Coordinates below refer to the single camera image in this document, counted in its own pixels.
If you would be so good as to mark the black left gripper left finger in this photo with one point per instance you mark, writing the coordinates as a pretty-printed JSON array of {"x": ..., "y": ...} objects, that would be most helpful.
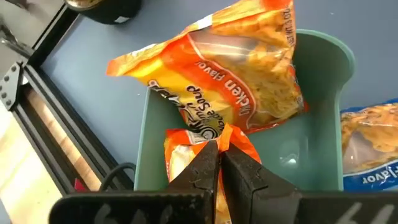
[{"x": 186, "y": 186}]

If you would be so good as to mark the teal plastic bin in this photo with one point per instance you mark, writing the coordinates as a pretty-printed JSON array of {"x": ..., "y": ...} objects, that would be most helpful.
[{"x": 295, "y": 149}]

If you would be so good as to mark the orange chicken ramen pack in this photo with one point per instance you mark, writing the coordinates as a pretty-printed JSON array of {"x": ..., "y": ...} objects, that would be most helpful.
[
  {"x": 217, "y": 77},
  {"x": 180, "y": 152}
]

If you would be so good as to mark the blue soy sauce ramen pack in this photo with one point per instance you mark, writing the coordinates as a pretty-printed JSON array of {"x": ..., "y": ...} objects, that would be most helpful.
[{"x": 370, "y": 140}]

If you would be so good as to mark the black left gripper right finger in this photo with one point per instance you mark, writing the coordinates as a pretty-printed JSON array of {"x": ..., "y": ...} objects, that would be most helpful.
[{"x": 248, "y": 193}]

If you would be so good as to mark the black aluminium table frame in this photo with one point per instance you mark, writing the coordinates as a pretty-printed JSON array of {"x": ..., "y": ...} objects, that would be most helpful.
[{"x": 87, "y": 133}]

